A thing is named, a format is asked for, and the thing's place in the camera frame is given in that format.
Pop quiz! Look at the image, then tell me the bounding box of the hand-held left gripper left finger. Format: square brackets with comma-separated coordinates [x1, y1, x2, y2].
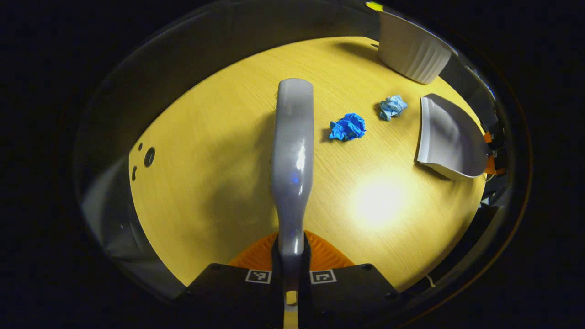
[176, 231, 281, 329]

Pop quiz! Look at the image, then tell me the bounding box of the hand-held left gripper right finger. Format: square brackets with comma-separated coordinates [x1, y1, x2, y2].
[299, 230, 404, 329]

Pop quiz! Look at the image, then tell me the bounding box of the grey dustpan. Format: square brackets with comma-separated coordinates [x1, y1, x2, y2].
[415, 94, 489, 180]

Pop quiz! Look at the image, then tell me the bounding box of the light blue paper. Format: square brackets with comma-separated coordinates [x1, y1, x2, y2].
[378, 95, 408, 122]

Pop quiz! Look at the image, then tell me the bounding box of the white garbage bin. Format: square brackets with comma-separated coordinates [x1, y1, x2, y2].
[377, 9, 453, 85]

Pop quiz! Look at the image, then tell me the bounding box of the dark blue paper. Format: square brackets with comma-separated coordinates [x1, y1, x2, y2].
[329, 113, 367, 141]

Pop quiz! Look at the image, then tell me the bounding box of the small grey broom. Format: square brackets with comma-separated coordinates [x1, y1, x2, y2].
[271, 78, 315, 329]

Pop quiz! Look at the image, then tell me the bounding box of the wooden desktop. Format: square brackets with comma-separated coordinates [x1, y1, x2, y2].
[128, 37, 487, 293]

